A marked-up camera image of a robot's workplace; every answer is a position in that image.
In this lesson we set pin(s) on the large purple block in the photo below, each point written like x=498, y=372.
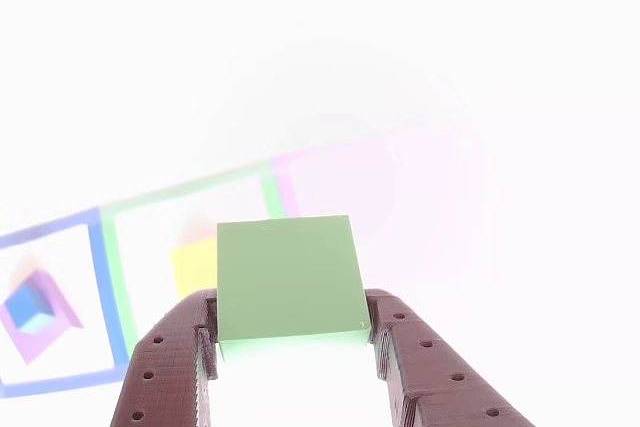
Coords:
x=45, y=342

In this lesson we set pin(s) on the small blue block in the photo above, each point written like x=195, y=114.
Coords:
x=22, y=304

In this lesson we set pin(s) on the purple square frame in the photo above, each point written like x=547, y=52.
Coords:
x=287, y=192

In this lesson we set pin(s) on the blue square frame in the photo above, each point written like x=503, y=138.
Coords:
x=105, y=287

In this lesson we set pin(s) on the green block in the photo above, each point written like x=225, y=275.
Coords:
x=290, y=277

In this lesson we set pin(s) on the green square frame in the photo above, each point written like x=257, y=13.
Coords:
x=117, y=287

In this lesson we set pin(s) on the orange block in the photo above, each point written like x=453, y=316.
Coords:
x=192, y=267

